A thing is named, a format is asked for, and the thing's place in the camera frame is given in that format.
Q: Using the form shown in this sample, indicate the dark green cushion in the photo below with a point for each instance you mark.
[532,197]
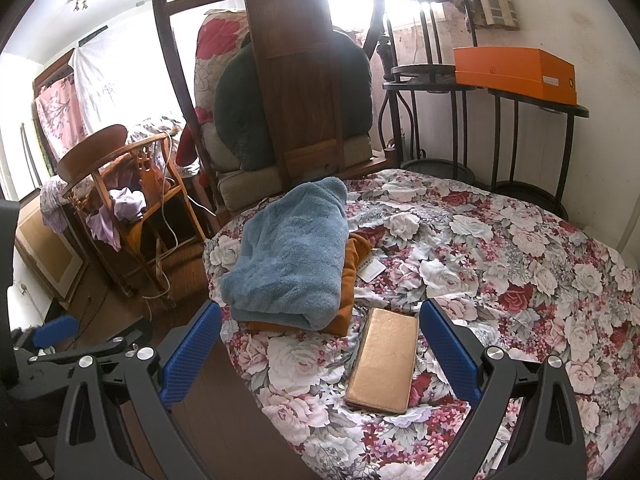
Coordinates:
[235,110]

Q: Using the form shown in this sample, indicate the beige seat cushion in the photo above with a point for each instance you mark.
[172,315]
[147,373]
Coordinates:
[250,185]

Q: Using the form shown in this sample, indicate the floral bedspread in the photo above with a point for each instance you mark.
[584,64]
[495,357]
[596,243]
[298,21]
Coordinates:
[500,260]

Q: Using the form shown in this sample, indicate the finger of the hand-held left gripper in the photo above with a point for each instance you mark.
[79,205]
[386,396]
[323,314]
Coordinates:
[127,332]
[57,331]

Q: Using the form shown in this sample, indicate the red cloth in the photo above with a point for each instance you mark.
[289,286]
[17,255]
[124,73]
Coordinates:
[187,150]

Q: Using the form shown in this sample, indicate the small wooden chair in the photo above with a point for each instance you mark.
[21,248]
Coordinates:
[95,152]

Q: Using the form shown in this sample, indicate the black metal plant stand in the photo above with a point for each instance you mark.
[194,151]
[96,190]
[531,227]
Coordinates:
[430,71]

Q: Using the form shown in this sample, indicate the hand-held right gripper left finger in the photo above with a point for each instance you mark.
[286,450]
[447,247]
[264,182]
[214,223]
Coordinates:
[192,355]

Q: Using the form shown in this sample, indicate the orange box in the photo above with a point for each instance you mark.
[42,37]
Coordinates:
[500,67]

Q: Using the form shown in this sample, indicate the large wooden chair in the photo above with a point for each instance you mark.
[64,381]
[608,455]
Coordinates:
[300,85]

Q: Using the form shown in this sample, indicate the framed board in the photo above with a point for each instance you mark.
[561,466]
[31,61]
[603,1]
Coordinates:
[50,255]

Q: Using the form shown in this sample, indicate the purple cloth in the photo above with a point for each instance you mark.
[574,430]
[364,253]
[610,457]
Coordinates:
[127,205]

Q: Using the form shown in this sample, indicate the white hanging cloth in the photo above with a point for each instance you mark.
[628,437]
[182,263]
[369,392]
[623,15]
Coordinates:
[115,85]

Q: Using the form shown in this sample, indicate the white paper tag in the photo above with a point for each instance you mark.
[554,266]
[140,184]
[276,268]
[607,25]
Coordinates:
[370,267]

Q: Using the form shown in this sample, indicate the orange cloth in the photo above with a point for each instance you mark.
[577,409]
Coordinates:
[350,280]

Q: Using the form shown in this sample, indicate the blue fleece towel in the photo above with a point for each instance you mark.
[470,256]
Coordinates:
[285,260]

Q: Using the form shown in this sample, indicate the floral cushion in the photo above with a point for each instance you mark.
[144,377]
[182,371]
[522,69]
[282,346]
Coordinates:
[215,45]

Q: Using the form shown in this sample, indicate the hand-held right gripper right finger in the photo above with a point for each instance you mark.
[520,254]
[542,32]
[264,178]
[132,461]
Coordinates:
[450,355]

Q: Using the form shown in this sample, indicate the pink floral cloth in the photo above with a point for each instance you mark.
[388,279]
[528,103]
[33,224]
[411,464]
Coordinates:
[57,115]

